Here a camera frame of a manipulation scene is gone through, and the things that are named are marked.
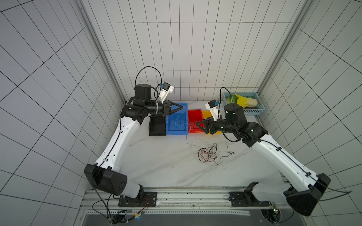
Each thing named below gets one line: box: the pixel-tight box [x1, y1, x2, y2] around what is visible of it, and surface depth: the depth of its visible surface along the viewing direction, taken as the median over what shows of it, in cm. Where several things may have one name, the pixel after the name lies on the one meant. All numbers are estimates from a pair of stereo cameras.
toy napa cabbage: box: [233, 93, 258, 108], surface depth 113 cm
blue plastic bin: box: [165, 102, 189, 136], surface depth 102 cm
